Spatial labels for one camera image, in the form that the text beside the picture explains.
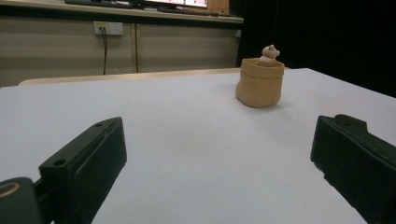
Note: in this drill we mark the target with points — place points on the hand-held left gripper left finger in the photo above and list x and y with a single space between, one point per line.
84 174

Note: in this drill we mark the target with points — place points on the long beige desk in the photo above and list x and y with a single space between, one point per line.
124 46

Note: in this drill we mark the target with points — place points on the black curtain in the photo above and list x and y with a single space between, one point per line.
320 37

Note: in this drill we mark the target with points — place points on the white wall power socket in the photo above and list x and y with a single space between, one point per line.
108 28

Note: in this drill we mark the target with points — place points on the black keyboard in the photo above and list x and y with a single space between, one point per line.
99 3
186 11

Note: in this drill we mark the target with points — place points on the computer monitor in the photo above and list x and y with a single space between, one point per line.
177 3

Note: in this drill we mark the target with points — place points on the tan fabric storage basket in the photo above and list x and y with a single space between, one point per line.
260 84

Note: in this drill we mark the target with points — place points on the beige plush bear toy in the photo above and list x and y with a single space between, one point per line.
269 56

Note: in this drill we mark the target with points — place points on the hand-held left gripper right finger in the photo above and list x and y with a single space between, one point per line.
355 161

